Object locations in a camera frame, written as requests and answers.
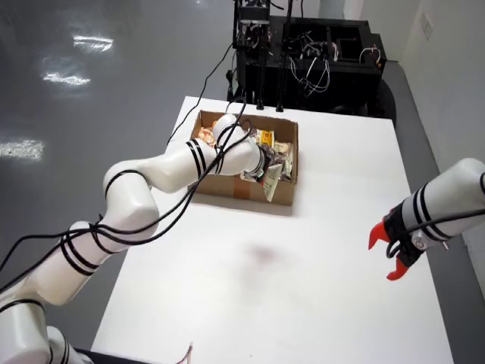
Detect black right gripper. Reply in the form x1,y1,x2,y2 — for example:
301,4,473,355
368,206,428,282

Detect black stand pole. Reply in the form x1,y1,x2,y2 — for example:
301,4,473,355
275,0,293,114
255,44,268,111

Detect black base frame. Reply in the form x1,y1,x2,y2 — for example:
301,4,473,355
70,347,128,364

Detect purple patterned snack packet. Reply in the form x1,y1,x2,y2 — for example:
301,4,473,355
261,145,284,168

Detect pale cream snack packet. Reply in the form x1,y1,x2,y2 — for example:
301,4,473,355
274,140,296,181

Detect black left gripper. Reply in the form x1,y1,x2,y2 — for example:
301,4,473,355
241,167,269,186

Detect brown cardboard box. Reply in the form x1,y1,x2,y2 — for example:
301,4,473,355
190,109,300,208

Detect black floor cable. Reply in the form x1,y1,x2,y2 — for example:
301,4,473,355
167,40,234,145

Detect yellow snack packet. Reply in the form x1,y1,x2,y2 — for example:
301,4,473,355
255,128,276,147

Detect orange white snack packet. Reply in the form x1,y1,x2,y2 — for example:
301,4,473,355
194,126,218,149

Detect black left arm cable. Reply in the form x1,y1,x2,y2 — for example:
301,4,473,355
0,101,259,293

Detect black equipment cart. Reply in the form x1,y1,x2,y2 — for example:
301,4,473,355
226,14,397,119

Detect pale green printed snack packet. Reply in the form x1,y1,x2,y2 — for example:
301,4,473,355
261,162,285,203

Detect black electronics module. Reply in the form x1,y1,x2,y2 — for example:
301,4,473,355
232,0,272,50

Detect coloured loose wires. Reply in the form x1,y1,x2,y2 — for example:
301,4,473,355
177,342,195,364

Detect white wire bundle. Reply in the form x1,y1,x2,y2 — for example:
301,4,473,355
289,33,331,96

